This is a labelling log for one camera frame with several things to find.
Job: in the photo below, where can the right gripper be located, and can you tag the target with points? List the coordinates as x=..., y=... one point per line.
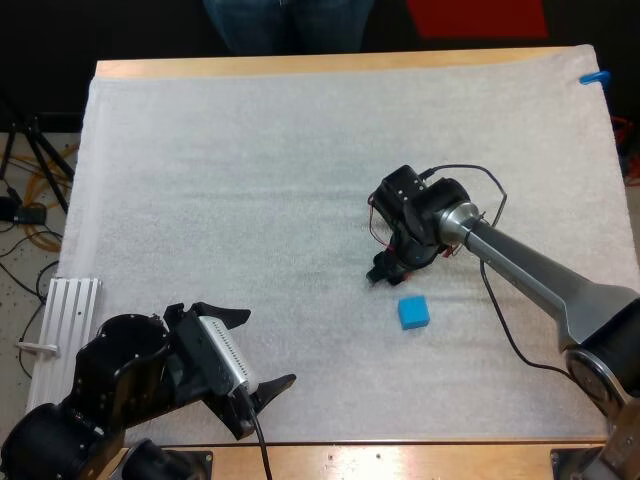
x=407, y=252

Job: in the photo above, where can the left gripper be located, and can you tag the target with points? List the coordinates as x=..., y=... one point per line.
x=200, y=365

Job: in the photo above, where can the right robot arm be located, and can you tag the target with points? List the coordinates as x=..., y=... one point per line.
x=525, y=270

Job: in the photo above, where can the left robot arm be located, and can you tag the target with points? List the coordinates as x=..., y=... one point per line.
x=105, y=380

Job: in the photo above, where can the blue cube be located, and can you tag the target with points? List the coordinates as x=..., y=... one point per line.
x=413, y=312

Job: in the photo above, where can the blue clip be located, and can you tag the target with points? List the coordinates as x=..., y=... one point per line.
x=595, y=77

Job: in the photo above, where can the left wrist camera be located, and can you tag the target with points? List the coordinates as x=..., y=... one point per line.
x=227, y=352

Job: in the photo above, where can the ribbed aluminium rail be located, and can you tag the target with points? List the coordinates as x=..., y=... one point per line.
x=65, y=330

